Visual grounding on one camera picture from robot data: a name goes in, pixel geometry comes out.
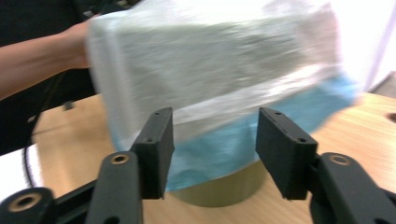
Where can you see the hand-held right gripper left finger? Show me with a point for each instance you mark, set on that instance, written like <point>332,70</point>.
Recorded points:
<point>155,155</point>

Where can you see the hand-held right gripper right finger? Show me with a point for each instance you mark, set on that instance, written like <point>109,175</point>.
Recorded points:
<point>286,155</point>

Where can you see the green plastic bin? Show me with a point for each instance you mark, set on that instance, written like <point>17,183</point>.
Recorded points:
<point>218,191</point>

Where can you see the white bag with blue band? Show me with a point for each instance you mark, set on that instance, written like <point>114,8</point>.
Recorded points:
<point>202,68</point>

